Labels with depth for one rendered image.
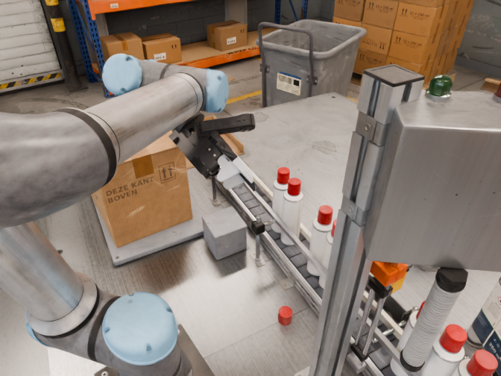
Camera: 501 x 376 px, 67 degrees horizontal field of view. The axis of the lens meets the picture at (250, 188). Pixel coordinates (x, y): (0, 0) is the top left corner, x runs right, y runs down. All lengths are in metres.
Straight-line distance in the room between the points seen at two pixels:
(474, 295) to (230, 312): 0.59
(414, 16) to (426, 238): 3.68
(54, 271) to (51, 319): 0.11
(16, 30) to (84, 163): 4.34
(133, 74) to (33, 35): 4.06
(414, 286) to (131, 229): 0.77
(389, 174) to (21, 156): 0.35
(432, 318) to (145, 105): 0.47
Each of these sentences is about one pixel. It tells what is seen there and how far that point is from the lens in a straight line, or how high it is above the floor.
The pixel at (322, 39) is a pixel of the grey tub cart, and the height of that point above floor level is 0.66.
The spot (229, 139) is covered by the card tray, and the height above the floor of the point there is 0.83.
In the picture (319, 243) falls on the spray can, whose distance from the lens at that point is 0.92.
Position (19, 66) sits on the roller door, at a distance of 4.82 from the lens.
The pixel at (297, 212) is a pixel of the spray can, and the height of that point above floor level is 1.00.
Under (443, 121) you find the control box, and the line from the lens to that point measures 0.42.
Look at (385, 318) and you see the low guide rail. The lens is 0.93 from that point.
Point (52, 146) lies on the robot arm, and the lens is 0.40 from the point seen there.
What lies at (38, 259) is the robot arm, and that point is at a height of 1.25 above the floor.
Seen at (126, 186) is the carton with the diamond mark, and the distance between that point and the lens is 1.05.
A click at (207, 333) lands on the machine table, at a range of 0.97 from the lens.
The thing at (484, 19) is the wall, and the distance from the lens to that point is 5.44.
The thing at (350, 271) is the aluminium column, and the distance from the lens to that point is 0.57.
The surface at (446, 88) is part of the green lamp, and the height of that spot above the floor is 1.49.
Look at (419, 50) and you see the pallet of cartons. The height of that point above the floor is 0.52.
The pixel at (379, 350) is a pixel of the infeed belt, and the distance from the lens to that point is 0.92.
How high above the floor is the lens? 1.64
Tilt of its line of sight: 37 degrees down
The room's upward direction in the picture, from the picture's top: straight up
